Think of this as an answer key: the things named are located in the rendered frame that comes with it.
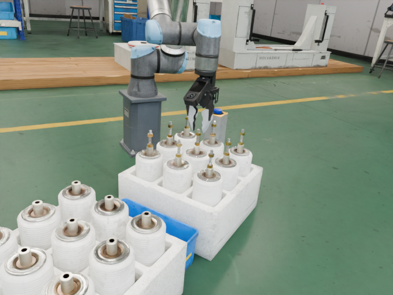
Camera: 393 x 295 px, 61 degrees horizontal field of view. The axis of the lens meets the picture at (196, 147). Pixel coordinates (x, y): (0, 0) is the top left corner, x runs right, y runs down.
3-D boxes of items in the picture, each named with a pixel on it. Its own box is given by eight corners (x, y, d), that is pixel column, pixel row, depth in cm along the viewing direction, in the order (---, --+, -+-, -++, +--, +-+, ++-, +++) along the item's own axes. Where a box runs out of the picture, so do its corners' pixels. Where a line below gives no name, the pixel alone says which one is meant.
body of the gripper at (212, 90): (218, 104, 117) (222, 69, 112) (208, 110, 110) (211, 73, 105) (198, 99, 120) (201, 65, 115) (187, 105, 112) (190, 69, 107)
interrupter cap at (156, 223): (123, 226, 79) (123, 224, 79) (143, 212, 86) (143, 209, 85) (149, 239, 76) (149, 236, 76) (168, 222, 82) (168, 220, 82)
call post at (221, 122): (199, 177, 155) (206, 113, 143) (207, 171, 161) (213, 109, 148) (213, 181, 152) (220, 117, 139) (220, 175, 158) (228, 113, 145)
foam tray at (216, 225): (118, 216, 123) (117, 174, 116) (177, 176, 154) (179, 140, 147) (210, 261, 106) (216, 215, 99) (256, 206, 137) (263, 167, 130)
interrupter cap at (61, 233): (47, 234, 75) (47, 232, 75) (74, 218, 81) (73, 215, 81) (71, 247, 72) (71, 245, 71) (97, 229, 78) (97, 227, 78)
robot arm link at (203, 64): (213, 59, 103) (189, 55, 106) (211, 74, 105) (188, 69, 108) (222, 57, 109) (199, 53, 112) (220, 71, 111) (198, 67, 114)
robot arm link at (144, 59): (128, 71, 166) (128, 42, 161) (155, 71, 170) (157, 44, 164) (131, 76, 156) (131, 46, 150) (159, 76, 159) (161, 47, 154)
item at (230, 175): (236, 204, 124) (243, 161, 117) (227, 218, 116) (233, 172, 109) (213, 196, 128) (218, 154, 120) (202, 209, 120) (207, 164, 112)
